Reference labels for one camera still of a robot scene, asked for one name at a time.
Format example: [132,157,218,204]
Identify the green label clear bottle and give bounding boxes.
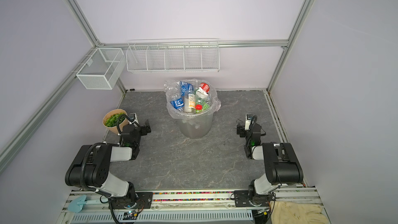
[202,102,210,111]

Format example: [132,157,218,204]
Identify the red label clear bottle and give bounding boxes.
[195,83,210,113]

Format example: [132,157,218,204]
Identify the clear crushed bottle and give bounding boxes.
[164,80,194,96]

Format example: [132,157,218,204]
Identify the white yellow label clear bottle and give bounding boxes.
[184,91,196,114]

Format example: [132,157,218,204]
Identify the blue label bottle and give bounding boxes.
[170,93,184,112]

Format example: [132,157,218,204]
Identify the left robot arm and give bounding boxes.
[65,120,151,202]

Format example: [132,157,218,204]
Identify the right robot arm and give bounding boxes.
[237,123,304,203]

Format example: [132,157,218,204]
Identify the clear plastic bin liner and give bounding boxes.
[165,79,221,120]

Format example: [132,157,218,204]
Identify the grey mesh waste bin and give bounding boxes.
[175,113,214,139]

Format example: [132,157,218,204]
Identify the beige pot with green plant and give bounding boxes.
[103,109,129,135]

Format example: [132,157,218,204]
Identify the white mesh box basket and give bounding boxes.
[76,48,126,90]

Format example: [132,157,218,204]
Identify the beige cloth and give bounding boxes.
[271,201,329,224]

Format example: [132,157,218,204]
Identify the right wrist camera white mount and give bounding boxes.
[245,114,254,131]

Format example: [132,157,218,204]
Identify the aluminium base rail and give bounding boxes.
[58,188,330,224]

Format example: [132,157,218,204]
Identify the white wire wall shelf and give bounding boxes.
[125,38,220,73]

